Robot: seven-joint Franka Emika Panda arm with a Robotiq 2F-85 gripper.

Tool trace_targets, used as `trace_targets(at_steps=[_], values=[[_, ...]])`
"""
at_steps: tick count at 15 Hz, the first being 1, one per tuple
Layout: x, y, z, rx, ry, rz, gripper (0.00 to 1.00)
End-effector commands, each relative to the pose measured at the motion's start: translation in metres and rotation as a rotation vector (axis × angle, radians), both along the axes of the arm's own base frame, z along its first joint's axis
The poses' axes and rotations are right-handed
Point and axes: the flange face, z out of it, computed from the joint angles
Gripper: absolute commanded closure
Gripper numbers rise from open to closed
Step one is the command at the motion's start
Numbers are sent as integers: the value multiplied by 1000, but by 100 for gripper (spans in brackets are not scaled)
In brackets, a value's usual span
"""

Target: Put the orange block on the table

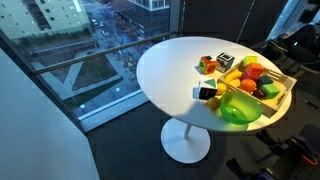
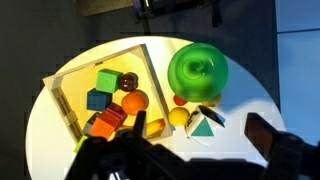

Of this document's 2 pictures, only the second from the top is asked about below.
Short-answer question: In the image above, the yellow toy lemon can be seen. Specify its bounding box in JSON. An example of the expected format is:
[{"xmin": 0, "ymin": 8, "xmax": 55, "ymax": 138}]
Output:
[{"xmin": 167, "ymin": 106, "xmax": 191, "ymax": 128}]

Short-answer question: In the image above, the orange block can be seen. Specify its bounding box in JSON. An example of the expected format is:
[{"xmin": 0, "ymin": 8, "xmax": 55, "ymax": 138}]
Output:
[{"xmin": 88, "ymin": 117, "xmax": 116, "ymax": 140}]

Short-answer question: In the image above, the wooden tray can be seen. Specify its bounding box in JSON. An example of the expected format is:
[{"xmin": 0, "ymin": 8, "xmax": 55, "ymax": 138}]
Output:
[{"xmin": 42, "ymin": 43, "xmax": 174, "ymax": 145}]

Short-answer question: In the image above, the green plastic cup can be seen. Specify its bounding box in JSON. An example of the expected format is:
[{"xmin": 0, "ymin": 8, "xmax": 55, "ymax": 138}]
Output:
[{"xmin": 167, "ymin": 42, "xmax": 230, "ymax": 103}]

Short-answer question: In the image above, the green cube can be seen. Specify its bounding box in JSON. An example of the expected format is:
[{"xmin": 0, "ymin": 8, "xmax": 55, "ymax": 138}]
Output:
[{"xmin": 95, "ymin": 68, "xmax": 124, "ymax": 94}]

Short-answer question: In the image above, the yellow toy banana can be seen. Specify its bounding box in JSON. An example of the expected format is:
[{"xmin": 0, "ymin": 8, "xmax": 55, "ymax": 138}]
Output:
[{"xmin": 145, "ymin": 117, "xmax": 167, "ymax": 138}]

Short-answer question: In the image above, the lime green block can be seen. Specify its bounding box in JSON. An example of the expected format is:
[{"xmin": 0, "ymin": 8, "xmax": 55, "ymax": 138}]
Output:
[{"xmin": 73, "ymin": 134, "xmax": 89, "ymax": 154}]

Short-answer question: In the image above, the magenta block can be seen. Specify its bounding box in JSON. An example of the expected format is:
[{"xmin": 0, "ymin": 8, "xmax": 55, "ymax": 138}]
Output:
[{"xmin": 98, "ymin": 101, "xmax": 128, "ymax": 129}]

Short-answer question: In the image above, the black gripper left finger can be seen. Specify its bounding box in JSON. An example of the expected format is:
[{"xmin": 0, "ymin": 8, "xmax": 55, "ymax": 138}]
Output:
[{"xmin": 133, "ymin": 110, "xmax": 148, "ymax": 138}]

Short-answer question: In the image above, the small red-orange ball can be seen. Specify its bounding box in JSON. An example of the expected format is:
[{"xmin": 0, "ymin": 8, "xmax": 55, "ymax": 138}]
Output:
[{"xmin": 172, "ymin": 94, "xmax": 188, "ymax": 107}]

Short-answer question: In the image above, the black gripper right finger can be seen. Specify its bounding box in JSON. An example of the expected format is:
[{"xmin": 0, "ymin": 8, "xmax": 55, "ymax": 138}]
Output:
[{"xmin": 244, "ymin": 112, "xmax": 285, "ymax": 162}]

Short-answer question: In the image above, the orange ball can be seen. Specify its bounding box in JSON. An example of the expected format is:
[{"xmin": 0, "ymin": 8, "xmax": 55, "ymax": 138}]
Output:
[{"xmin": 120, "ymin": 89, "xmax": 150, "ymax": 117}]

